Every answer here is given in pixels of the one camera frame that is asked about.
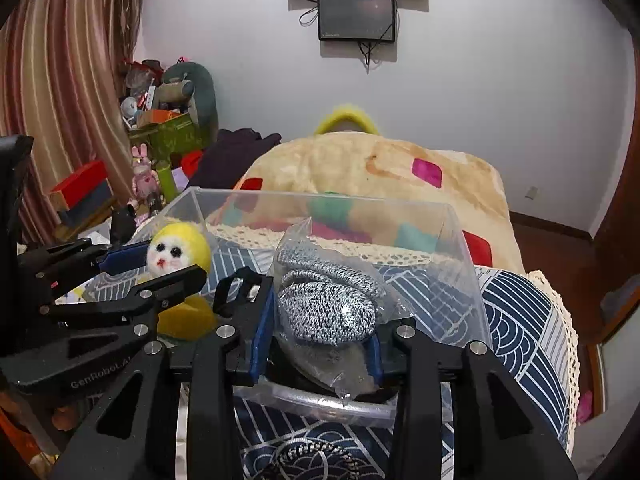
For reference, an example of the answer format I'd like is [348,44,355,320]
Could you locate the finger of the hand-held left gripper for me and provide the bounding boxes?
[17,205,152,307]
[40,265,209,322]

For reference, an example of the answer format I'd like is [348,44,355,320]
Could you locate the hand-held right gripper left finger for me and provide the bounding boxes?
[50,266,279,480]

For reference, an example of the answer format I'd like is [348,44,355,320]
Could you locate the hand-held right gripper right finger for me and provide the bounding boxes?
[367,322,581,480]

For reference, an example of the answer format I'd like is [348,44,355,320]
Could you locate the yellow plush doll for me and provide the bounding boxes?
[137,222,217,342]

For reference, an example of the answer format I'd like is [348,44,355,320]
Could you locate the grey knit socks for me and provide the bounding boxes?
[267,217,417,407]

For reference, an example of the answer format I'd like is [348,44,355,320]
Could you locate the clear plastic box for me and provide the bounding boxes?
[127,187,494,429]

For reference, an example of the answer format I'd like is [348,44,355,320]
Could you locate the pink bunny toy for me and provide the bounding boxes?
[127,144,164,211]

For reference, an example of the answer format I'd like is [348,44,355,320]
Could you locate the red and blue box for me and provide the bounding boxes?
[48,160,119,232]

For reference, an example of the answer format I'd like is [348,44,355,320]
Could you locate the green bottle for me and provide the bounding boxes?
[157,165,179,202]

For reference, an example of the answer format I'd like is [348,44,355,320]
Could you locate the green cardboard box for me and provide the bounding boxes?
[129,110,206,167]

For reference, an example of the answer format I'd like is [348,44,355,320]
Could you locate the dark purple clothing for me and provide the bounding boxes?
[187,128,283,191]

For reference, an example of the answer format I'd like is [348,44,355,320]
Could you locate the blue patterned bed sheet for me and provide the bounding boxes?
[55,240,572,480]

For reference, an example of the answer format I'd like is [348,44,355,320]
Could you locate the cream lace trimmed cloth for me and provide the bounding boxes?
[522,270,581,454]

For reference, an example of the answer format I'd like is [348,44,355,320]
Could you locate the cream blanket with coloured squares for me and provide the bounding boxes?
[205,130,526,276]

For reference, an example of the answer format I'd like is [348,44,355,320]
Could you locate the striped curtain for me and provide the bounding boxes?
[0,0,157,247]

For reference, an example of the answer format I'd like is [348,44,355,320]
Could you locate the pink cloth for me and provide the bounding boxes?
[575,390,594,427]

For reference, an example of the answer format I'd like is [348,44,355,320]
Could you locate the small black monitor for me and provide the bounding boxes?
[317,0,397,42]

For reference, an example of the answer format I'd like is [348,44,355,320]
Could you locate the black white braided cord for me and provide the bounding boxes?
[260,439,362,480]

